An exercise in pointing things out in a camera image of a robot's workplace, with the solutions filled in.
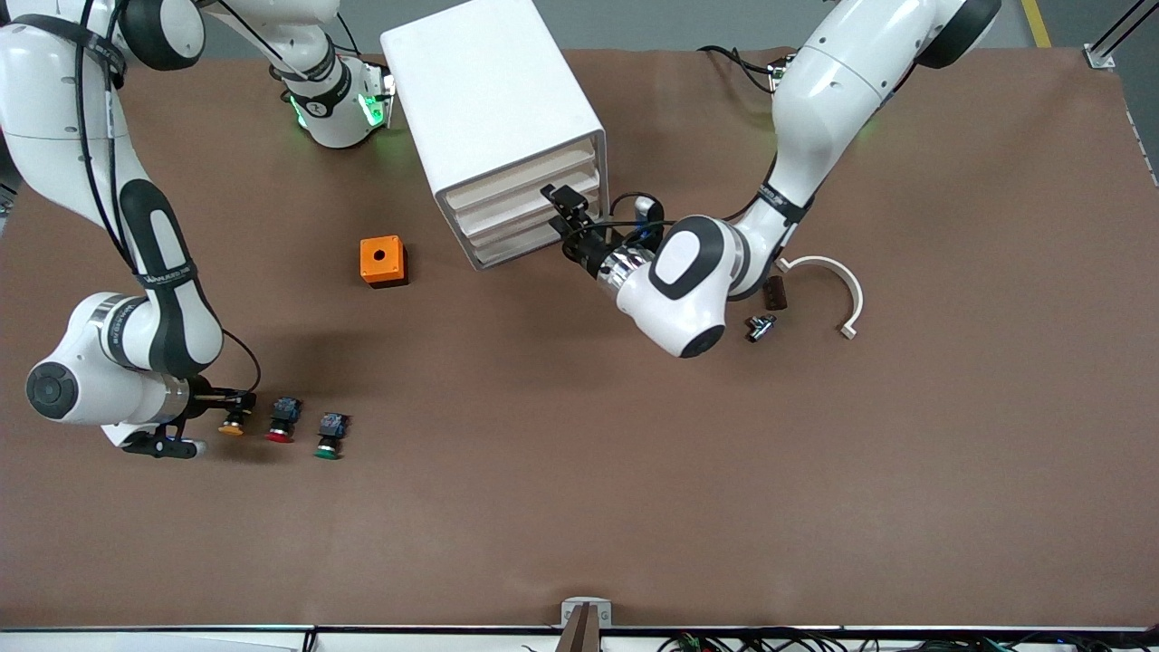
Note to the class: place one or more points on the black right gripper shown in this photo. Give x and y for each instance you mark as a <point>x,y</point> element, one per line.
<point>205,401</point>

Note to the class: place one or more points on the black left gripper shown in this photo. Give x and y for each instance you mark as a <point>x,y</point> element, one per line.
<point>587,248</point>

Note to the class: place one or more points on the red push button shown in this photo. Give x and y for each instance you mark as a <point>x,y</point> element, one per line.
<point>281,436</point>

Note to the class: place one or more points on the yellow push button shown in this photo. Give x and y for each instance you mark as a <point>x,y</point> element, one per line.
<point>232,428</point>

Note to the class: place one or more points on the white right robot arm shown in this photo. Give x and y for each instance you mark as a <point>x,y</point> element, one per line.
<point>54,91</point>

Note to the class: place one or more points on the grey metal bracket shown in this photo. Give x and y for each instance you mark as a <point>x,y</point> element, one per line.
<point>570,611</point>

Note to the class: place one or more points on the small metal fitting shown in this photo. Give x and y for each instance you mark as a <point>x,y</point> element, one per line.
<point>762,328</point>

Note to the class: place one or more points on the brown terminal block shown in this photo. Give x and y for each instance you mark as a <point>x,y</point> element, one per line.
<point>777,295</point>

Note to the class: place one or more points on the aluminium frame profile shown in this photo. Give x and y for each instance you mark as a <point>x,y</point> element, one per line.
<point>1100,59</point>

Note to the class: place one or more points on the green push button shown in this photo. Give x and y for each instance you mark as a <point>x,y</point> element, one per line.
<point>327,450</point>

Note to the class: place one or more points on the white plastic drawer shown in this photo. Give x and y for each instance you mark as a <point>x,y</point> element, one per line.
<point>516,238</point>
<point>507,184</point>
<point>512,211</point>

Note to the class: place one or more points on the orange box with hole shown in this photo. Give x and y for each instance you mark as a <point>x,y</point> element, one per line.
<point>369,264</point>

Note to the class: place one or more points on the white semicircular clamp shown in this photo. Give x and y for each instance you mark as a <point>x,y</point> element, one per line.
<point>838,272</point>

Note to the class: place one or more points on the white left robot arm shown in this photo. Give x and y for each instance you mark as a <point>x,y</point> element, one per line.
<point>815,91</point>

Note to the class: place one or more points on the brown post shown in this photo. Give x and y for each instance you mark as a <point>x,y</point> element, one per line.
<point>584,634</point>

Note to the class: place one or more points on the white drawer cabinet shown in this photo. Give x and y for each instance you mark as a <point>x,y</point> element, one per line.
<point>489,81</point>

